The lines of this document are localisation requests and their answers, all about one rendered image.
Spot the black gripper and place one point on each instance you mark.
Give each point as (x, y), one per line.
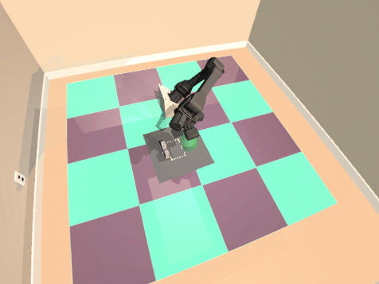
(189, 130)

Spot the green glass bottle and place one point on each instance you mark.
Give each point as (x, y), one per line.
(188, 145)

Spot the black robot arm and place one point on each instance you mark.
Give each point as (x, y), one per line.
(192, 106)

